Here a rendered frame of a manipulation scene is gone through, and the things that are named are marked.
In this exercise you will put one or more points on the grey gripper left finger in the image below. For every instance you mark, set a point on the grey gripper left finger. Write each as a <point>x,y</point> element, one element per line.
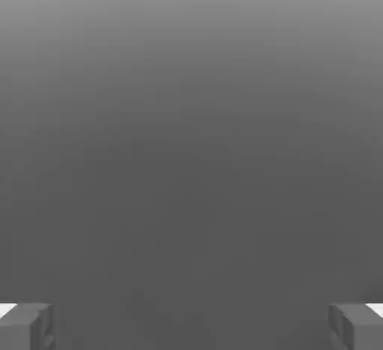
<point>24,327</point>

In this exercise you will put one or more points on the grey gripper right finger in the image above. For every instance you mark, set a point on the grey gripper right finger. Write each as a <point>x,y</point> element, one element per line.
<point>359,327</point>

